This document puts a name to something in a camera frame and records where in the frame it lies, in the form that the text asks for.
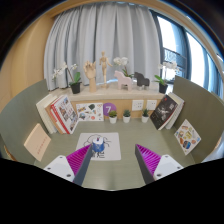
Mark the blue and white computer mouse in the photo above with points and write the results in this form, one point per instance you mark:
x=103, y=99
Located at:
x=98, y=145

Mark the dark-covered book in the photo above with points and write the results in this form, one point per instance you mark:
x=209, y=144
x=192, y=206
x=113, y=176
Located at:
x=163, y=112

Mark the white sheet with pictures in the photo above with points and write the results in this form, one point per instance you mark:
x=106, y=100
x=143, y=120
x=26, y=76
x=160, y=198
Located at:
x=89, y=112

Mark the white card with colourful stickers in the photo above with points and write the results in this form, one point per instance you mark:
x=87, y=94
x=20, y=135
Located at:
x=187, y=137

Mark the pink horse figurine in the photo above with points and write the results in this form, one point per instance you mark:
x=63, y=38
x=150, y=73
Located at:
x=122, y=80

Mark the grey curtain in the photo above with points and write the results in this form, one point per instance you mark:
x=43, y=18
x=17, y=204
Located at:
x=100, y=33

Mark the grey-green desk divider panel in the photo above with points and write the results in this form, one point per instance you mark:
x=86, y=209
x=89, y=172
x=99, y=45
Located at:
x=20, y=113
x=203, y=106

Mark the wooden hand model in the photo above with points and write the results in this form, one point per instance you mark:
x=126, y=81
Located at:
x=90, y=73

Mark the photo-covered magazine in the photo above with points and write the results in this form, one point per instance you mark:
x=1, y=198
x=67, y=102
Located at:
x=66, y=113

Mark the white orchid in black pot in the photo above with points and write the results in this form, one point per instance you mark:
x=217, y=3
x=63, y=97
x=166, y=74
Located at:
x=75, y=88
x=163, y=88
x=120, y=61

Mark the window with dark frame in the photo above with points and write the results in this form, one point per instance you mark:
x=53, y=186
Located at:
x=196, y=56

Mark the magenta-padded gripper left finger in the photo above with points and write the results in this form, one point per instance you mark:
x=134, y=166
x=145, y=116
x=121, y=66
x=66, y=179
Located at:
x=60, y=166

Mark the white thick book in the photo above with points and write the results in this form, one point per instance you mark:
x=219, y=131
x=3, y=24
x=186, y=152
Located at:
x=176, y=110

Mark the wooden desk shelf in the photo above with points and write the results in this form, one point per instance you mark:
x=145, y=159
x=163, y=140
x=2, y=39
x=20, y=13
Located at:
x=110, y=95

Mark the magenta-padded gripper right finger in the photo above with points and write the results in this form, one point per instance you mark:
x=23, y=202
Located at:
x=166, y=166

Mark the wooden mannequin figure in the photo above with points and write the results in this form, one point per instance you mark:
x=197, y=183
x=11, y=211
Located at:
x=104, y=66

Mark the purple round number sign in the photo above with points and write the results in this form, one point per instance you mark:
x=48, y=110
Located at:
x=108, y=108

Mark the small succulent in white pot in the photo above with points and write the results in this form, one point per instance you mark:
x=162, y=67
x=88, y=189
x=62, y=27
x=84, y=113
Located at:
x=145, y=119
x=126, y=119
x=113, y=120

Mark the black horse figurine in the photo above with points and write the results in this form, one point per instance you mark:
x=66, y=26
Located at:
x=141, y=80

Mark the beige leaning card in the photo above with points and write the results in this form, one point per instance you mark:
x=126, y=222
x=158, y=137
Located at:
x=37, y=142

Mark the orange-covered book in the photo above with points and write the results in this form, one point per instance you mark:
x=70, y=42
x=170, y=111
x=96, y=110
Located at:
x=51, y=120

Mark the white wall socket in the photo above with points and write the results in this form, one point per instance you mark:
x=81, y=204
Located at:
x=151, y=105
x=137, y=105

